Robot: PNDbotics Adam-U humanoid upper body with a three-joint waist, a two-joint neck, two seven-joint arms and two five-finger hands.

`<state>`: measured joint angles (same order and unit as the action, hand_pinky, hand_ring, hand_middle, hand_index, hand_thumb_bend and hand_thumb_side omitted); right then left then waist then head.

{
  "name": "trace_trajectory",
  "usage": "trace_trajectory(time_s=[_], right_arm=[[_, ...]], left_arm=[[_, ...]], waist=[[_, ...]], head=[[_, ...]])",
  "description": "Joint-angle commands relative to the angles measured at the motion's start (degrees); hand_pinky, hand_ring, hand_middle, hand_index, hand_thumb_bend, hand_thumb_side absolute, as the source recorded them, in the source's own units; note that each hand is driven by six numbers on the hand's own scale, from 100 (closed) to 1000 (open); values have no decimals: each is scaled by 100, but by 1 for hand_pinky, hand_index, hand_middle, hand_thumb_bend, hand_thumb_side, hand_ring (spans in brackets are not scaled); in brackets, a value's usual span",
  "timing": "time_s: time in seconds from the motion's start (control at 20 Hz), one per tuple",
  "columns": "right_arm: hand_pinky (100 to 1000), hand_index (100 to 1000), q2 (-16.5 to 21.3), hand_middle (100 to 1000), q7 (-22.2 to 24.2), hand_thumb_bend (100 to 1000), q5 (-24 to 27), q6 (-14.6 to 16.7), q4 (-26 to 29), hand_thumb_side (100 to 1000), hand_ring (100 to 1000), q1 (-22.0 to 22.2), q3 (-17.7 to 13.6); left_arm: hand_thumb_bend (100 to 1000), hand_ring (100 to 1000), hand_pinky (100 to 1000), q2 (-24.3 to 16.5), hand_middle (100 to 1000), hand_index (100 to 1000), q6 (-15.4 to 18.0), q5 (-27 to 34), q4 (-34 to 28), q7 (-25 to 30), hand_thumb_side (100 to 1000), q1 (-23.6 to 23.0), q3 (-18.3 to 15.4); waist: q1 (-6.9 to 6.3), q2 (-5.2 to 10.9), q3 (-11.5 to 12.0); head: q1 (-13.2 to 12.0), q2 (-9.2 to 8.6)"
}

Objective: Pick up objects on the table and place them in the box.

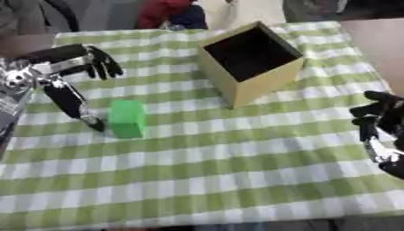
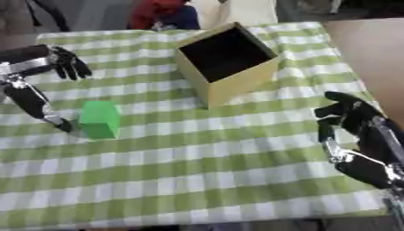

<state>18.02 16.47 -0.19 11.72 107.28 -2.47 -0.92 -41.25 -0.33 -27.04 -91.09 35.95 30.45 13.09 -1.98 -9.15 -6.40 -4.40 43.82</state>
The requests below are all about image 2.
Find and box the person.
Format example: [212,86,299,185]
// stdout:
[126,0,202,32]

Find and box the tan cardboard box black inside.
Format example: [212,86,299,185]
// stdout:
[171,21,281,110]

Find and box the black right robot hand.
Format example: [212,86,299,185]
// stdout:
[312,90,404,190]

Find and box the green rectangular block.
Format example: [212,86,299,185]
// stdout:
[77,100,124,140]

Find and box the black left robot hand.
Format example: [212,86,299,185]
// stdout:
[0,43,94,134]

